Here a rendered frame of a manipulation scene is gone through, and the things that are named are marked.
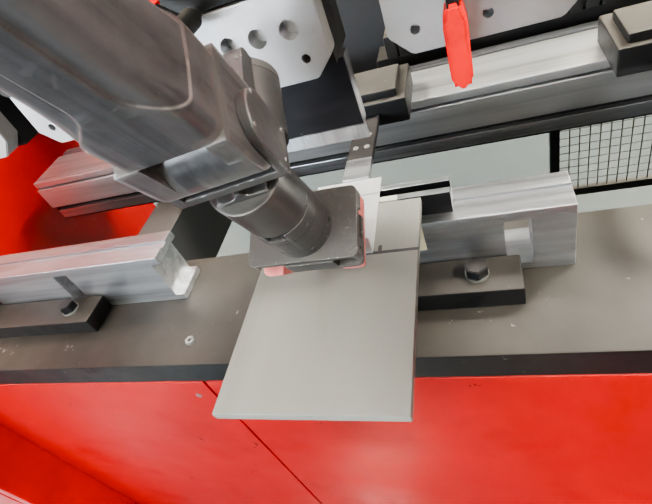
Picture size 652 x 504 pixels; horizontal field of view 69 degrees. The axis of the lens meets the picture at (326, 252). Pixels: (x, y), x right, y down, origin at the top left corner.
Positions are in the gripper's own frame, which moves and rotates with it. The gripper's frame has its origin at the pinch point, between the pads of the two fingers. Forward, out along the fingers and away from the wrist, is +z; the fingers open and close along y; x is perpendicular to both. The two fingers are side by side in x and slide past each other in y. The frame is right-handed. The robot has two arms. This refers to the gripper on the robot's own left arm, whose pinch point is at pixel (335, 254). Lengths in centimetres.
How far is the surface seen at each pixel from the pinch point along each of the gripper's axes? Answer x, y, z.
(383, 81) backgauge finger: -30.0, -3.3, 13.3
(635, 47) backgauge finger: -25.9, -34.6, 12.3
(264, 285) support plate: 2.5, 8.4, 0.3
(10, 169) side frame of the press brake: -36, 85, 21
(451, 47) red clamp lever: -10.5, -14.3, -14.4
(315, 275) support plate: 1.9, 2.5, 0.6
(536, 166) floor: -79, -38, 155
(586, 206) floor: -53, -51, 142
